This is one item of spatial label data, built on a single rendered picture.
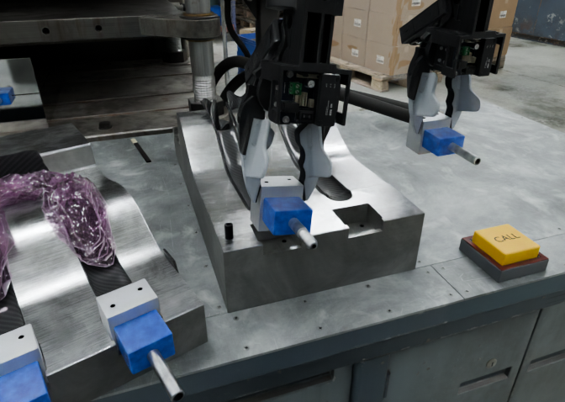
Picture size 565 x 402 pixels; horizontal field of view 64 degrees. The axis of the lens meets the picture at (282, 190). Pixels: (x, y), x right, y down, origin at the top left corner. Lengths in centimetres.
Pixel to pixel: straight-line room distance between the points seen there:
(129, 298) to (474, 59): 51
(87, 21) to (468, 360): 107
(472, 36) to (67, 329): 57
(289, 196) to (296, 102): 12
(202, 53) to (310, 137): 72
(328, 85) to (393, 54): 394
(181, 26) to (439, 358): 89
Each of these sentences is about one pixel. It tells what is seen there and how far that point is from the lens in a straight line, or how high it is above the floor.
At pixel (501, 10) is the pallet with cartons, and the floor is 62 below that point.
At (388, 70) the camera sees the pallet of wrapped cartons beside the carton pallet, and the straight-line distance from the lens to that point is 442.
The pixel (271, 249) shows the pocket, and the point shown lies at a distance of 55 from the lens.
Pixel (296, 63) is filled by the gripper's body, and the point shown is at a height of 109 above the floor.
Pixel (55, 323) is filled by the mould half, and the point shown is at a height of 86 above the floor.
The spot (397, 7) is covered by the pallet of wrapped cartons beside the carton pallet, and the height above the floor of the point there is 73.
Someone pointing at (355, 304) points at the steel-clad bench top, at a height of 80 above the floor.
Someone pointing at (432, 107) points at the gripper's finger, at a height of 99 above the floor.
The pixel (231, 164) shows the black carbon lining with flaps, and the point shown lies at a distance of 71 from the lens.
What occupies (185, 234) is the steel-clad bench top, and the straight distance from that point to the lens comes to 70.
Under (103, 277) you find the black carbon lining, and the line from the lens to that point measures 56.
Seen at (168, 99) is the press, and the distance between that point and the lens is 141.
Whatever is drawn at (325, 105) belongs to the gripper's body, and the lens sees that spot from 43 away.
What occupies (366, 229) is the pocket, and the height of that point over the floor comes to 86.
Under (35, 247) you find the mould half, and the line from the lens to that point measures 59.
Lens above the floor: 118
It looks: 28 degrees down
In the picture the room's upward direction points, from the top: straight up
